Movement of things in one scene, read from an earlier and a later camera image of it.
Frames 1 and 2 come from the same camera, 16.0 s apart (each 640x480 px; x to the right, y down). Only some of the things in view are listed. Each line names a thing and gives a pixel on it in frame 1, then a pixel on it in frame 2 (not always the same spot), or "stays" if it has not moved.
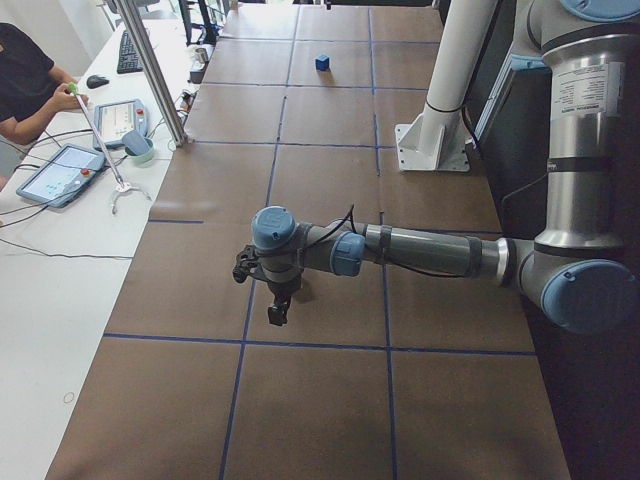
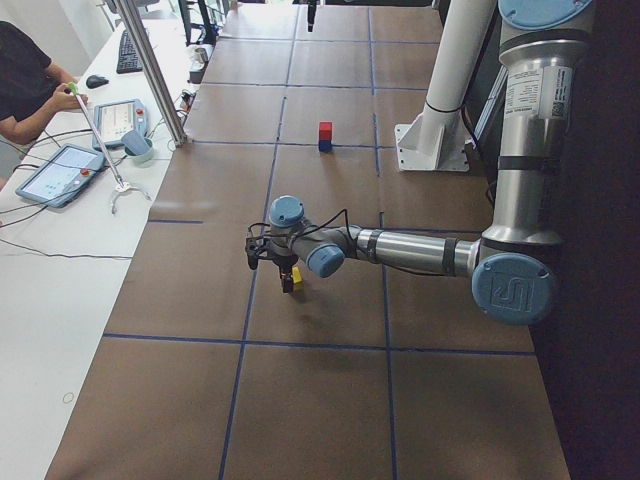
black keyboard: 129,58 stays
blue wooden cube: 322,63 -> 325,145
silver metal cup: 203,54 stays
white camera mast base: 435,139 stays
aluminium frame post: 131,22 stays
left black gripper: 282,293 -> 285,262
